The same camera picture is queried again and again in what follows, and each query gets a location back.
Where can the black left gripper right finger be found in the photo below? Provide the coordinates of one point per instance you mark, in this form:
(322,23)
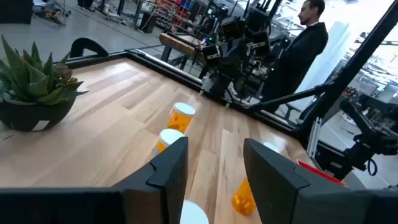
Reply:
(311,205)

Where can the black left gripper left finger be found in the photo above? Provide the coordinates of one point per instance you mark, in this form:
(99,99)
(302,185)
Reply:
(93,205)

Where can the white ball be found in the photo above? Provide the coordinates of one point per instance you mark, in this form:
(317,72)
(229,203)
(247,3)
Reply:
(244,199)

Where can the white plastic pill bottle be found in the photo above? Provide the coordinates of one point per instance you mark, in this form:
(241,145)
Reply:
(192,214)

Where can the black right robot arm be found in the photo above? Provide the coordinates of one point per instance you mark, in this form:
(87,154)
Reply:
(367,140)

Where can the red plastic basket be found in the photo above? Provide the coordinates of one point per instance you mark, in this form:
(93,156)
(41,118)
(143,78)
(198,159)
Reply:
(320,172)

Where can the succulent plant in dark pot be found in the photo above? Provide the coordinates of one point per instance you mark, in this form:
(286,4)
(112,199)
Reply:
(31,93)

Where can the person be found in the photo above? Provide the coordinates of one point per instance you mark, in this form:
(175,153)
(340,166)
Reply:
(298,56)

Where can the black background robot station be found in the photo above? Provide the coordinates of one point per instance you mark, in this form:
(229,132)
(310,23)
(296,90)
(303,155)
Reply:
(236,46)

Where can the black bin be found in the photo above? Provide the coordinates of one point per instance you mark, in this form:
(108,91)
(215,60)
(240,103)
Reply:
(148,22)

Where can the shelf with coloured bins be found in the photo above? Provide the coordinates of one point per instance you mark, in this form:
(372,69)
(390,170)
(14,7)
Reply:
(174,12)

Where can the silver aluminium bracket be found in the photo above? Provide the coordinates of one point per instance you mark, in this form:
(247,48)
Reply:
(314,137)

